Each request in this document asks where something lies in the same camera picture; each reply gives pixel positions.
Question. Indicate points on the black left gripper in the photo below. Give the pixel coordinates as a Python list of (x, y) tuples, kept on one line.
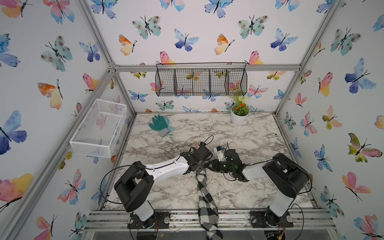
[(201, 164)]

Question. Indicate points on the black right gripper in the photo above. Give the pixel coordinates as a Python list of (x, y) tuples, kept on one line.
[(214, 164)]

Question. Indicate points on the black white plaid sleeve forearm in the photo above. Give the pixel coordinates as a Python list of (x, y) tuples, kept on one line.
[(207, 210)]

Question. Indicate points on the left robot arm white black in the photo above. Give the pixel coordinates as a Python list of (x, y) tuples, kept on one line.
[(134, 186)]

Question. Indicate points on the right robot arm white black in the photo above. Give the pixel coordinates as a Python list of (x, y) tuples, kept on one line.
[(286, 175)]

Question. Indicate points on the green grey work glove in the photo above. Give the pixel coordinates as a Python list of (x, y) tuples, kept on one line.
[(160, 124)]

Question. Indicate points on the potted plant white pot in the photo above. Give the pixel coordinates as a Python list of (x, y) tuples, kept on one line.
[(240, 110)]

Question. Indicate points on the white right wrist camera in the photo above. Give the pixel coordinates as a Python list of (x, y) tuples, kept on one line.
[(219, 151)]

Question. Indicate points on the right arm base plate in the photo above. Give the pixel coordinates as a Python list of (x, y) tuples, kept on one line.
[(266, 218)]

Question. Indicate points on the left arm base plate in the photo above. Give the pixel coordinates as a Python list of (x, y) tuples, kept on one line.
[(159, 220)]

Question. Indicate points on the black wire wall basket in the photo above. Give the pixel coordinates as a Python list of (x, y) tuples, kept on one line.
[(205, 80)]

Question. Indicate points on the white mesh wall basket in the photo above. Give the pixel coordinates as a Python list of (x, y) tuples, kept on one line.
[(98, 132)]

